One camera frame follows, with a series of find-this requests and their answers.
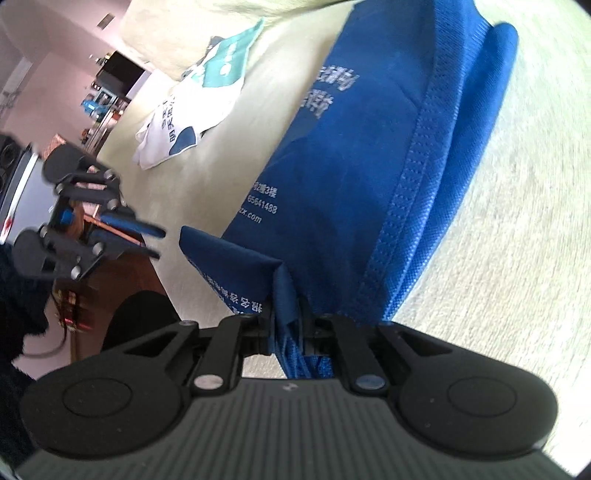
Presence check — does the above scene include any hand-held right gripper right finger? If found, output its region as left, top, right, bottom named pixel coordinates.
left=298, top=315, right=455, bottom=397

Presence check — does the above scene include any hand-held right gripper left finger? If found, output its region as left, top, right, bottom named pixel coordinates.
left=124, top=314, right=278, bottom=397

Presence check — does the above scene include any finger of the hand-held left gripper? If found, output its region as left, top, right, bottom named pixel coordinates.
left=55, top=170, right=165, bottom=238
left=39, top=230, right=161, bottom=282

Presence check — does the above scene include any blue shopping bag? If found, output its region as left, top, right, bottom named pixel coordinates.
left=179, top=0, right=520, bottom=380

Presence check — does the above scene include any white and green bag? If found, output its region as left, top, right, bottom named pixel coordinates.
left=133, top=17, right=266, bottom=171

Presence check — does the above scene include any black television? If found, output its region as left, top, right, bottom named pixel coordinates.
left=95, top=51, right=146, bottom=100

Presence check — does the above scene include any light green sofa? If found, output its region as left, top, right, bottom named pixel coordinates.
left=99, top=0, right=591, bottom=462

